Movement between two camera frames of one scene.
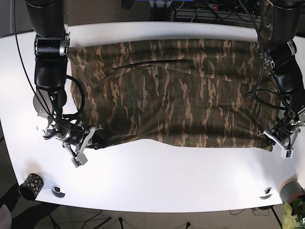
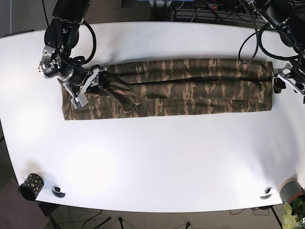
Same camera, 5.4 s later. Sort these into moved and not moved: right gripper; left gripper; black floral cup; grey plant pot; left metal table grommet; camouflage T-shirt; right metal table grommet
Moved: left gripper; camouflage T-shirt; right gripper
Not moved: right metal table grommet; left metal table grommet; grey plant pot; black floral cup
